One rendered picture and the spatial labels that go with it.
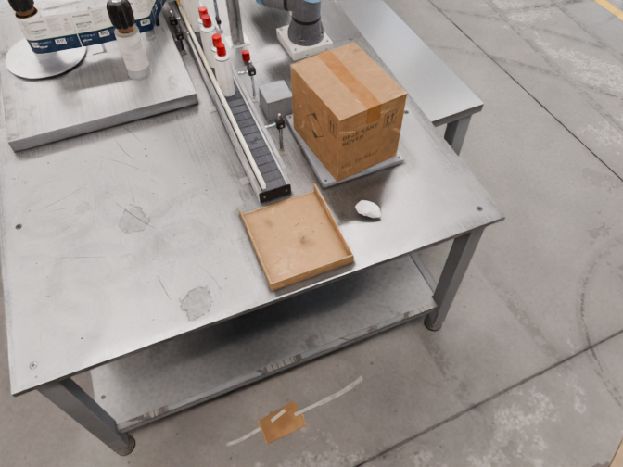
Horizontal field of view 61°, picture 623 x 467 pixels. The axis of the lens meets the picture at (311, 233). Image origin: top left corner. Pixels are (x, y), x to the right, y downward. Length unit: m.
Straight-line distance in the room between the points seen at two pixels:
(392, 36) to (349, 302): 1.14
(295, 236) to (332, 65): 0.55
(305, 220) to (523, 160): 1.79
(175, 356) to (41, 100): 1.08
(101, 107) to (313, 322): 1.15
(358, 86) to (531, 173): 1.67
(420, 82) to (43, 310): 1.54
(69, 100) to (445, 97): 1.40
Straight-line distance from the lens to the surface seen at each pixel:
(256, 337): 2.15
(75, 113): 2.12
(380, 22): 2.49
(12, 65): 2.44
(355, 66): 1.75
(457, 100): 2.14
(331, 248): 1.61
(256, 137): 1.86
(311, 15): 2.21
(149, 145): 1.98
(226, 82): 1.99
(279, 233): 1.64
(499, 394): 2.41
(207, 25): 2.08
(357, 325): 2.16
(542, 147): 3.31
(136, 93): 2.13
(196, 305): 1.55
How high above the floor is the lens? 2.17
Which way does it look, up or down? 54 degrees down
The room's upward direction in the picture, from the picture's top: 1 degrees counter-clockwise
